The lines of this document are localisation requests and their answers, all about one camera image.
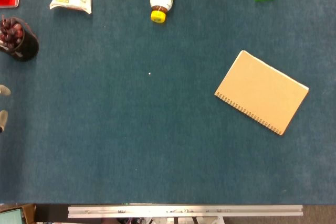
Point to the dark red grapes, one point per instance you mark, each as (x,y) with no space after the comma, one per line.
(10,32)

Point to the aluminium rail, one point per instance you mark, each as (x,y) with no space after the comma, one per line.
(183,211)

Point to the black mesh cup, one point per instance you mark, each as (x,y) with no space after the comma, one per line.
(29,48)

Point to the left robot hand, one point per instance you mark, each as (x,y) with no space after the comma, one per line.
(4,90)

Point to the yellow spiral notebook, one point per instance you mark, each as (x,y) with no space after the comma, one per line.
(262,93)

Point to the green screen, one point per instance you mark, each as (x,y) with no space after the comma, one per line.
(10,216)

